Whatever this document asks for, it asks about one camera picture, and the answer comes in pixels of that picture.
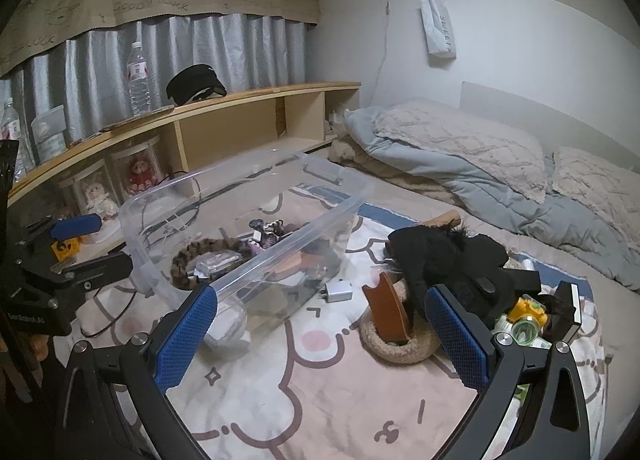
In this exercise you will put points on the clear plastic container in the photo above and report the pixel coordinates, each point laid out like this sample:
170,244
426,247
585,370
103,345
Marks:
47,134

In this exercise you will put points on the jar with red doll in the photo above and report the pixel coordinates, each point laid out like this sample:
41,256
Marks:
137,174

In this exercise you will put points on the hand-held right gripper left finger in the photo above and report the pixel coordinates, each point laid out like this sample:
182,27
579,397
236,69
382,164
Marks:
182,340

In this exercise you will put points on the beige fleece blanket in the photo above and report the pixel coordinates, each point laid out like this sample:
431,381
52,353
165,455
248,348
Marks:
400,177

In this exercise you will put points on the tan cardboard piece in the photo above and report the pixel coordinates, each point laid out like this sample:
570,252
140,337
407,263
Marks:
442,220

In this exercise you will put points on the yellow green toy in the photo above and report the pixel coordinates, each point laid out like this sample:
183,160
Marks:
525,315

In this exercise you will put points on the black glove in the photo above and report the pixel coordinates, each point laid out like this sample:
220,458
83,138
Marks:
480,270

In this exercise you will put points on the black visor cap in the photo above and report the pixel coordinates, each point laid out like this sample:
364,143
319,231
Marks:
195,82

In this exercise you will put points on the brown leather piece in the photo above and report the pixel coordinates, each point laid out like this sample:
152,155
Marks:
387,310

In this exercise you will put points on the beige textured pillow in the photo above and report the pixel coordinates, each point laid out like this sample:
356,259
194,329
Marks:
460,139
595,185

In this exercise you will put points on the grey curtain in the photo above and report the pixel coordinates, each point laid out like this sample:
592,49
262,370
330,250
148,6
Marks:
225,49

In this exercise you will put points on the clear water bottle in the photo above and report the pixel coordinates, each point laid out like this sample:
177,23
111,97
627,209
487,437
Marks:
139,84

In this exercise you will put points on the white paper bag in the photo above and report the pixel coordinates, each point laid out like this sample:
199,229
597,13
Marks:
440,29

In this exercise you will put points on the red label water bottle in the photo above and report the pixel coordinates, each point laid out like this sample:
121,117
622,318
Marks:
10,129

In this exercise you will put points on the black book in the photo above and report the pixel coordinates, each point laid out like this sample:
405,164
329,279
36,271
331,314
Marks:
562,310

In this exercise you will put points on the small clear nail case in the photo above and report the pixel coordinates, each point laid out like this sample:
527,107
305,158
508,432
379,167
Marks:
217,262

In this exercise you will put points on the beige plush slipper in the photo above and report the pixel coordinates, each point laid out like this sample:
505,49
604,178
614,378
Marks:
400,352

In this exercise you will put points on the white power adapter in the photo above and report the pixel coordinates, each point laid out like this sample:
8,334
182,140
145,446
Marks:
337,290

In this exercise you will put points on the white headboard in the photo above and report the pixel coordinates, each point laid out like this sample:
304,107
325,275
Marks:
550,114

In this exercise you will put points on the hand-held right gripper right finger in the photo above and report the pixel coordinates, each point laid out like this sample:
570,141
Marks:
457,340

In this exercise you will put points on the blue grey duvet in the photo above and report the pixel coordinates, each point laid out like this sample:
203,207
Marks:
500,190

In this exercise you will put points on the grey bed sheet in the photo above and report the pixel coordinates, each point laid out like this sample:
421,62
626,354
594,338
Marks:
400,202

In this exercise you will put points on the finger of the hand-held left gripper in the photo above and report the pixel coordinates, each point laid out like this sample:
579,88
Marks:
100,270
75,227

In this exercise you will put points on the jar with white doll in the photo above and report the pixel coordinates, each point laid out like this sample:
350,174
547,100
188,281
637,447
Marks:
97,195

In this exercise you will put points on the small yellow card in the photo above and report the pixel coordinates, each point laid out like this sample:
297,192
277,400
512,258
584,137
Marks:
70,250

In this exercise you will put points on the wooden bedside shelf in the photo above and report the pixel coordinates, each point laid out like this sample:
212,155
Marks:
225,134

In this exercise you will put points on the clear plastic bin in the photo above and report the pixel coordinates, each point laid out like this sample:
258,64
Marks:
320,225

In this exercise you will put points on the leopard print hairband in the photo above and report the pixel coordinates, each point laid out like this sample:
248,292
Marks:
182,260

